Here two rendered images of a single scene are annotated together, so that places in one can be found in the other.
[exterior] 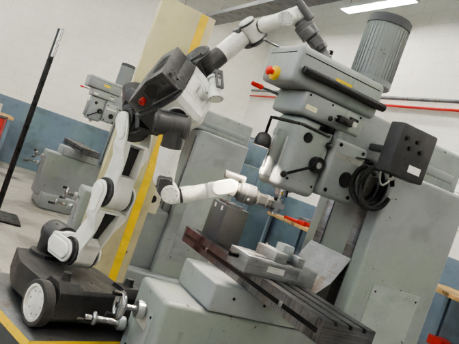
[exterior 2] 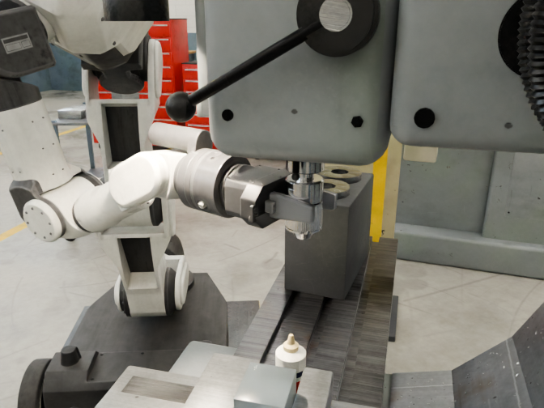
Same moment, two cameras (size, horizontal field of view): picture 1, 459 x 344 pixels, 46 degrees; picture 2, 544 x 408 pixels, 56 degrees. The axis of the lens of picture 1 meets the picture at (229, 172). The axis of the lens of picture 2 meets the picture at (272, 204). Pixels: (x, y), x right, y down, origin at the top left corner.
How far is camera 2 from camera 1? 2.04 m
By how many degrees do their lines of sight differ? 46
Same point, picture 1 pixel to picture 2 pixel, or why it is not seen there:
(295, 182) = (273, 122)
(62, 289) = (48, 383)
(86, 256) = (144, 303)
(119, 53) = not seen: outside the picture
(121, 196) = not seen: hidden behind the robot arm
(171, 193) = (37, 219)
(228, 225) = (303, 245)
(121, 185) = not seen: hidden behind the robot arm
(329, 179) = (436, 63)
